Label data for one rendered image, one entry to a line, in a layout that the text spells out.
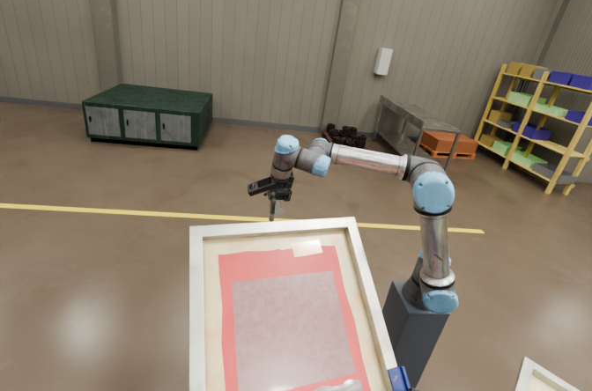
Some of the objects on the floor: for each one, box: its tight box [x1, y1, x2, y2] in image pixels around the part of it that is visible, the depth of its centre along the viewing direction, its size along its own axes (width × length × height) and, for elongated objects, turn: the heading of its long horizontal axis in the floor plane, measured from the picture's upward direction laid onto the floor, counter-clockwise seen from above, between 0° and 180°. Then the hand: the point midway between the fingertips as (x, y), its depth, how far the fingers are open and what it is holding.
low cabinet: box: [82, 84, 212, 151], centre depth 587 cm, size 179×158×68 cm
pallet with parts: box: [322, 123, 368, 150], centre depth 667 cm, size 78×113×40 cm
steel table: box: [373, 95, 464, 173], centre depth 630 cm, size 77×202×104 cm, turn 170°
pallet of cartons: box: [416, 130, 478, 159], centre depth 716 cm, size 113×82×39 cm
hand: (266, 210), depth 127 cm, fingers open, 14 cm apart
